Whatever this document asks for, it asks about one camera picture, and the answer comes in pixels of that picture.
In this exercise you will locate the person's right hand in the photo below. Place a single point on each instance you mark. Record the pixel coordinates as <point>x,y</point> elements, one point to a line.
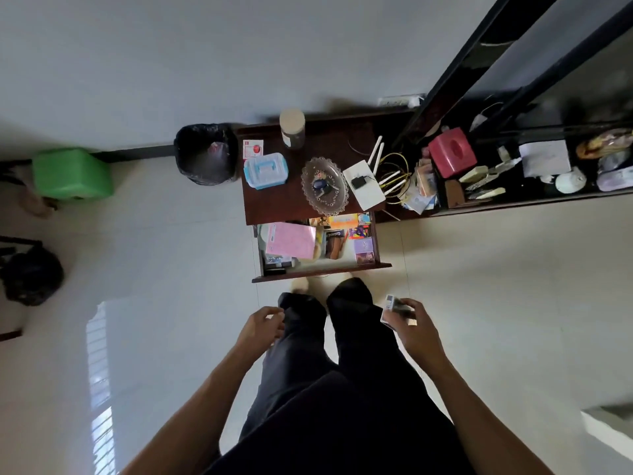
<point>420,336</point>

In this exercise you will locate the person's left hand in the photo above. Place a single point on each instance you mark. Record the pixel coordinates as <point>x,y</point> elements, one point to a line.
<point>257,331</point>

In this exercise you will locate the person's left fingers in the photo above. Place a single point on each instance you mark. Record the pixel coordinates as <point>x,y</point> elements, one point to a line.
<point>275,319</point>

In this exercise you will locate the person's right thumb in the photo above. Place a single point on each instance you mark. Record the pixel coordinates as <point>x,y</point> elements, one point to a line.
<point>410,304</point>

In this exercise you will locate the small white remote control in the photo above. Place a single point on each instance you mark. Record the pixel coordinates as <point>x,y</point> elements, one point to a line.
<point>394,306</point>

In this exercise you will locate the person's right forearm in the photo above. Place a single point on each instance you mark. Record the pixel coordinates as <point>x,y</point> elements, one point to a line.
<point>482,420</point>

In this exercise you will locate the person's left forearm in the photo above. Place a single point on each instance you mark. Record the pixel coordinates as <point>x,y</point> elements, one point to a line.
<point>198,415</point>

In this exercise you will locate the open wooden drawer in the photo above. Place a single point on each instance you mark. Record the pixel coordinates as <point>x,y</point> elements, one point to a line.
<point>321,269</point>

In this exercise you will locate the purple small box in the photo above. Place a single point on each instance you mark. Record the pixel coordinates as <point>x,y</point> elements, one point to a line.
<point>363,250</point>

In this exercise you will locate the pink paper booklet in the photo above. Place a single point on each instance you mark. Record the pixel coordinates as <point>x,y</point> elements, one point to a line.
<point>291,240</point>

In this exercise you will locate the colourful small packet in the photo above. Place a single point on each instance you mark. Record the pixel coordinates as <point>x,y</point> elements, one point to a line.
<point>359,231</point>

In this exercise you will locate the person's black trousers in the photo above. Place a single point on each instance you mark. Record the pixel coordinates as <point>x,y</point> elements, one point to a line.
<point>346,390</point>

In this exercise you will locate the orange booklet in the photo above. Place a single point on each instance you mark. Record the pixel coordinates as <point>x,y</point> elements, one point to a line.
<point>342,221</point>

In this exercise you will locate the white router with antennas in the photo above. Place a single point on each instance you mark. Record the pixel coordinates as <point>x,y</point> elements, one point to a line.
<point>368,195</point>

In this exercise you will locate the dark wooden side table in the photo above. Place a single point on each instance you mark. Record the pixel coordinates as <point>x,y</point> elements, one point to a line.
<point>292,202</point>

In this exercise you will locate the brown wooden holder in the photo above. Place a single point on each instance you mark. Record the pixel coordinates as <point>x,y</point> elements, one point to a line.
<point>454,193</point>

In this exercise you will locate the pile of papers and cards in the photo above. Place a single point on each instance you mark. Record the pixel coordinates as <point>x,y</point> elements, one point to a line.
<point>424,185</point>

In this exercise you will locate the oval glass dish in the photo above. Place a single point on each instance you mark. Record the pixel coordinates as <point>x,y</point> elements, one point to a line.
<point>324,205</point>

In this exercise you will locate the black power adapter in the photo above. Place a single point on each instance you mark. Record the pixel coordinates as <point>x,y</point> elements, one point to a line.
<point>359,182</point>

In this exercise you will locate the slim beige remote control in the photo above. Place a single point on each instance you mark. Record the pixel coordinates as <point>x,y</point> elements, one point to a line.
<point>487,193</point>

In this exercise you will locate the bunch of keys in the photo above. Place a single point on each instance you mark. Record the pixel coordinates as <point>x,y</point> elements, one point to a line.
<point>323,186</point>

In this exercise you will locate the grey remote control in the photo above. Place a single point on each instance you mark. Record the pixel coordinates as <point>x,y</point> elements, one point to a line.
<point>482,182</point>

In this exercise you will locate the blue white plastic box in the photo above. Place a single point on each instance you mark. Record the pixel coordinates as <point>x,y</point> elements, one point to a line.
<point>265,172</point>

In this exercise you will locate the red tissue box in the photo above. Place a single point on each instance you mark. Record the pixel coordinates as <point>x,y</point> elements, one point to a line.
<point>452,153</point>

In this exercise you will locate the small white red box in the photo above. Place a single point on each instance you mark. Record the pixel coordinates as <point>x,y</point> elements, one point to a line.
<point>252,149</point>

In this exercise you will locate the black bin with bag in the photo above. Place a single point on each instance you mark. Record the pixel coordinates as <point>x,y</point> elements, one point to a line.
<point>205,155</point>

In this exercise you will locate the beige cylindrical jar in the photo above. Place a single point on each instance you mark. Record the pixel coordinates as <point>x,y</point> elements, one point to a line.
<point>292,128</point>

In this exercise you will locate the white paper box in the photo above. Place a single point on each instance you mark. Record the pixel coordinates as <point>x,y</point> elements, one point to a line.
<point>545,158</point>

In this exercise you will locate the white round ornament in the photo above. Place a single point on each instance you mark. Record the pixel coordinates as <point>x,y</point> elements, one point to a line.
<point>570,181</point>

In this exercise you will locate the white power strip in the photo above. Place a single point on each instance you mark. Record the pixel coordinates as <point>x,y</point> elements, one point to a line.
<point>399,100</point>

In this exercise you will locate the clear plastic bag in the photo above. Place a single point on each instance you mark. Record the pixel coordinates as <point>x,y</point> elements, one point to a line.
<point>615,179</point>

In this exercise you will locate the black bag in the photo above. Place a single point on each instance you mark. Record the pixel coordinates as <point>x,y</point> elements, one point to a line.
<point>32,276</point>

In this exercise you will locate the green plastic stool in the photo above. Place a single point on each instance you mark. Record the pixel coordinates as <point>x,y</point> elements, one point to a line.
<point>71,174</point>

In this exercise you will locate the yellow snack bag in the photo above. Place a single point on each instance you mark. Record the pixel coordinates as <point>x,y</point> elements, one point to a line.
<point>604,143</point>

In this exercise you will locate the black glossy media cabinet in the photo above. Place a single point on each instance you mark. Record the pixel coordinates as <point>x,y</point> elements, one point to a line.
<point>494,44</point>

